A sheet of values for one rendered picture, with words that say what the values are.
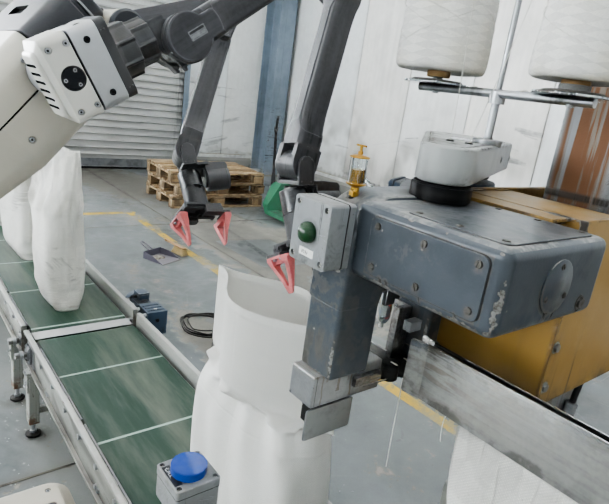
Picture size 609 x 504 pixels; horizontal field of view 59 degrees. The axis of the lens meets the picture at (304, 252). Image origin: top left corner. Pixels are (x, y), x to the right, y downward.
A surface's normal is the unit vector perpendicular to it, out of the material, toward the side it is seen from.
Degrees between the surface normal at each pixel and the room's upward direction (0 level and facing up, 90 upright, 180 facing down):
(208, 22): 82
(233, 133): 90
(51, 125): 90
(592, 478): 90
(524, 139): 90
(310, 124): 71
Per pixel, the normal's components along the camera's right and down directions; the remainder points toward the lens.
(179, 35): 0.56, 0.17
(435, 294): -0.78, 0.07
